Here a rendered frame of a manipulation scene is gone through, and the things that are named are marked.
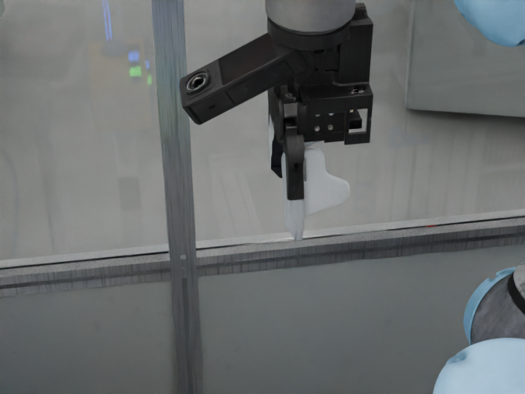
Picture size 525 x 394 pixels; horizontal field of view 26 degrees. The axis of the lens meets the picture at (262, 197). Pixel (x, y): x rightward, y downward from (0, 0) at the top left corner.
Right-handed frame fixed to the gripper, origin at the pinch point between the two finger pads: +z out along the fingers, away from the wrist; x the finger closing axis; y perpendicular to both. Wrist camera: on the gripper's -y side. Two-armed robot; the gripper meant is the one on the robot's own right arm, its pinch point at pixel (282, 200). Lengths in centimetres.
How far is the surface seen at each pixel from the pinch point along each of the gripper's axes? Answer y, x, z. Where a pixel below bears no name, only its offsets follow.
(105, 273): -19, 45, 49
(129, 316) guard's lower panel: -16, 46, 59
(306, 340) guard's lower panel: 12, 46, 69
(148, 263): -13, 45, 48
